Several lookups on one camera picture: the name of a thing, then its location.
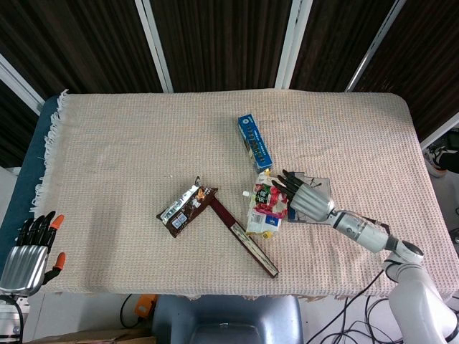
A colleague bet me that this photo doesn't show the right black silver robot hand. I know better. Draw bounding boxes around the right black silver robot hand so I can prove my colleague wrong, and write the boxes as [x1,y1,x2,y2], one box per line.
[271,169,336,225]

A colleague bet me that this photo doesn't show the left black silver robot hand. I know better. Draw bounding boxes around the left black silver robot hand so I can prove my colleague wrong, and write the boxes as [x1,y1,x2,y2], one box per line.
[0,211,67,297]

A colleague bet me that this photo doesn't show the blue grey box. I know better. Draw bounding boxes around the blue grey box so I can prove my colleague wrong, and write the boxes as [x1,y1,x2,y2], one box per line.
[286,171,333,223]

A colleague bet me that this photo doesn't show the wire-rim eyeglasses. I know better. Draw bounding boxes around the wire-rim eyeglasses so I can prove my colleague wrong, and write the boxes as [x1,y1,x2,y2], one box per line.
[303,175,326,191]

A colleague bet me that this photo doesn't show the red juice pouch white cap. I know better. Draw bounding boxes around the red juice pouch white cap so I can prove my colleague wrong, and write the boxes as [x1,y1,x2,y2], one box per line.
[242,171,290,219]

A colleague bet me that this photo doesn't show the white yellow snack bag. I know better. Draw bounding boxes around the white yellow snack bag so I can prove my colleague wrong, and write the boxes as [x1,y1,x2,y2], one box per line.
[245,211,284,240]

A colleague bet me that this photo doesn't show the folded dark red fan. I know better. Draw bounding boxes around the folded dark red fan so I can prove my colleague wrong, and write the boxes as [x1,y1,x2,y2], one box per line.
[207,199,280,279]

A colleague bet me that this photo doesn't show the blue toothpaste box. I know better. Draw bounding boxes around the blue toothpaste box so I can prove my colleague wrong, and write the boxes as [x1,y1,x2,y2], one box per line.
[237,113,275,172]

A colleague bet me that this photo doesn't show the brown cardboard box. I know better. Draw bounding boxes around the brown cardboard box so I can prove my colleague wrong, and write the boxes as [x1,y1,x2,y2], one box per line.
[23,326,157,344]

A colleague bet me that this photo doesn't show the blue padded table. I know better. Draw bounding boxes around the blue padded table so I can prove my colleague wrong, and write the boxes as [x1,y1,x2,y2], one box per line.
[0,95,60,230]

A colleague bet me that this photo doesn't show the brown snack bag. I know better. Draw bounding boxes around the brown snack bag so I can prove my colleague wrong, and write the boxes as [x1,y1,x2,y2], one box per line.
[156,175,219,239]

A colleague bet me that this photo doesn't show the orange device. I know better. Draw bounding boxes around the orange device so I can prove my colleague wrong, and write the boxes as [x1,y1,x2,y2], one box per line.
[135,293,158,320]

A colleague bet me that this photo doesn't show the black white sneaker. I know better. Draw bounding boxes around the black white sneaker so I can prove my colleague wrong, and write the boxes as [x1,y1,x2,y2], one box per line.
[425,145,459,177]

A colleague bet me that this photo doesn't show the grey blue chair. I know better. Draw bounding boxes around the grey blue chair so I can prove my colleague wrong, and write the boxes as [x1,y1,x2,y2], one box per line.
[152,293,304,344]

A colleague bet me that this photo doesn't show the beige waffle tablecloth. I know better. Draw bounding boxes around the beige waffle tablecloth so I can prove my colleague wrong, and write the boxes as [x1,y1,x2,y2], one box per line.
[30,88,455,301]

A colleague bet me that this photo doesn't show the dark brown pleated curtain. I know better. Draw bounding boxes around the dark brown pleated curtain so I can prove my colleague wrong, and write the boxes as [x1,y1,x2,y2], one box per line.
[0,0,459,169]

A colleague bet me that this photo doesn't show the black cable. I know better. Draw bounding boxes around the black cable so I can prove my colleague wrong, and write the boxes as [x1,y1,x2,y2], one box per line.
[304,268,387,344]
[119,293,144,329]

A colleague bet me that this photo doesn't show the white screen frame post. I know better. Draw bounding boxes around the white screen frame post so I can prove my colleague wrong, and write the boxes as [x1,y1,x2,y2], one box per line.
[419,113,459,150]
[0,53,46,115]
[134,0,175,93]
[344,0,407,93]
[274,0,313,90]

